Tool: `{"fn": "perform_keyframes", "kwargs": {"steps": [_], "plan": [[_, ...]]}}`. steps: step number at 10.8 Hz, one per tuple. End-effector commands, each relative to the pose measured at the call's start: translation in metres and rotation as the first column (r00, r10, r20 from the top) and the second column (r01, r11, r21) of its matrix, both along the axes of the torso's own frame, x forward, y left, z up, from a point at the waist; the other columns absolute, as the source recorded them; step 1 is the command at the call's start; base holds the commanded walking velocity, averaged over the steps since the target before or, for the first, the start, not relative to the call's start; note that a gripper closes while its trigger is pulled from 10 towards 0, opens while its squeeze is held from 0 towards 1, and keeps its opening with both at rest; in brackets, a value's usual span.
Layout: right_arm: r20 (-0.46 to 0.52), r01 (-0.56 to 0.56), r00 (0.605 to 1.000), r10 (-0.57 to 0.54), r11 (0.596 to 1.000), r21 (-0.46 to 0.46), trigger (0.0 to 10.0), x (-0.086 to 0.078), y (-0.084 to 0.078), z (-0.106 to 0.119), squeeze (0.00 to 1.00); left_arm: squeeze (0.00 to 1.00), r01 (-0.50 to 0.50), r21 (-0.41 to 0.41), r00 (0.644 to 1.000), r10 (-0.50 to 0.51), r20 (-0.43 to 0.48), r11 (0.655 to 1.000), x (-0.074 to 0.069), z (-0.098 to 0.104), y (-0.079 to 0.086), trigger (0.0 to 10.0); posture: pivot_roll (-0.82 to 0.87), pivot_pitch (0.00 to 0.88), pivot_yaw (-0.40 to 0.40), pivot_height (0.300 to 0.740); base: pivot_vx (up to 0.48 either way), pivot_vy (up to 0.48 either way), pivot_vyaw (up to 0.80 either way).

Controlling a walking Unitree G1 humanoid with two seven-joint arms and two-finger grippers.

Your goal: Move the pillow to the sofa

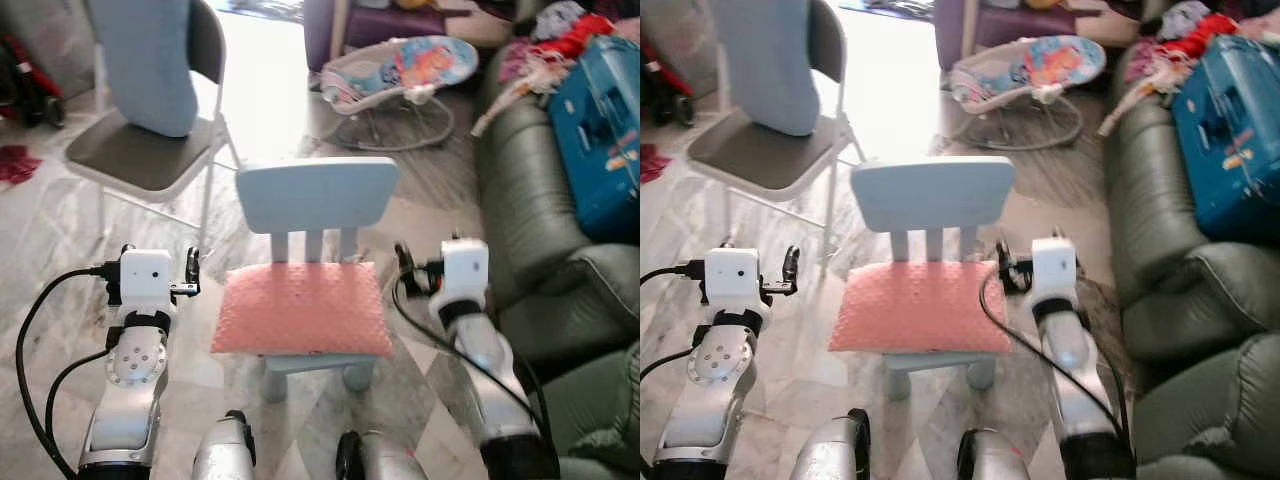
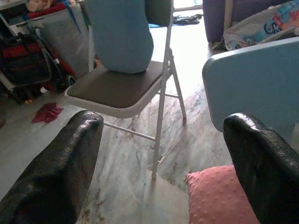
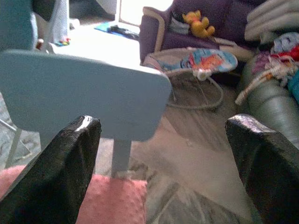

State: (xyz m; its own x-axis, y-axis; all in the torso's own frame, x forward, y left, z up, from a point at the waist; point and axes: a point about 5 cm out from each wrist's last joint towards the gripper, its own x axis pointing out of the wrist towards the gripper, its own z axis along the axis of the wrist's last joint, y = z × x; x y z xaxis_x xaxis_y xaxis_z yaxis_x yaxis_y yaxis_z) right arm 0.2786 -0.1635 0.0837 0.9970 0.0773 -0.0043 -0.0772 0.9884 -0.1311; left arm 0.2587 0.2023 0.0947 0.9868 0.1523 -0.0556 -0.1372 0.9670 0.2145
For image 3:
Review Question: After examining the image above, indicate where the pile of colourful clothes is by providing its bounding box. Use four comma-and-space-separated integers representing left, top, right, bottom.
253, 32, 299, 103

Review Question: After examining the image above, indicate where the small colourful toy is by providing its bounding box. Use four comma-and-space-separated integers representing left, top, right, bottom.
56, 37, 72, 46

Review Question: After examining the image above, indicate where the light blue child chair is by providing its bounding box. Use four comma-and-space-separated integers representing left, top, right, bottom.
0, 49, 173, 179

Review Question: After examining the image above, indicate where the yellow plush toy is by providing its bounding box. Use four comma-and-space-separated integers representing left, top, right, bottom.
182, 9, 215, 38

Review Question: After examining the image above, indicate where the black cloth item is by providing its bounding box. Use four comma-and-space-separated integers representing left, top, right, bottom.
107, 25, 140, 41

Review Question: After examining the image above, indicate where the white dotted cloth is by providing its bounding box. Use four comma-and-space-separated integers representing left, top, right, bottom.
48, 0, 71, 45

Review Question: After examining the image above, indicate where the cream fringed cord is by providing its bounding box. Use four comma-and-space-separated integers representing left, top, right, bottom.
235, 70, 281, 105

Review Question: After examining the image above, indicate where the pink dimpled pillow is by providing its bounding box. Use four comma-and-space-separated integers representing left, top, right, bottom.
0, 164, 148, 224

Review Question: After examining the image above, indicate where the colourful baby bouncer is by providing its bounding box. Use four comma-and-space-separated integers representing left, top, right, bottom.
142, 46, 239, 112

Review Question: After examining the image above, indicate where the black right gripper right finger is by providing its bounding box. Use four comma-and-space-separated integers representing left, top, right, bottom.
225, 113, 299, 224

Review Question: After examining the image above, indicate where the white folded blanket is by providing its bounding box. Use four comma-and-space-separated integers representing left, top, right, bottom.
244, 0, 299, 44

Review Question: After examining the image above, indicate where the green leather sofa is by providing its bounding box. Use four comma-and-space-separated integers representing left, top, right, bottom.
235, 56, 299, 150

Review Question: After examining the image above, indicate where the purple armchair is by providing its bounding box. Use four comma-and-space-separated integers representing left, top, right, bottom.
139, 0, 264, 66

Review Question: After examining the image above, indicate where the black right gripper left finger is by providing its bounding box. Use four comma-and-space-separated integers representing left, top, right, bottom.
0, 115, 102, 224

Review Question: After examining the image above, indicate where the blue mat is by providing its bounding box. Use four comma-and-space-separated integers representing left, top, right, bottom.
94, 21, 115, 32

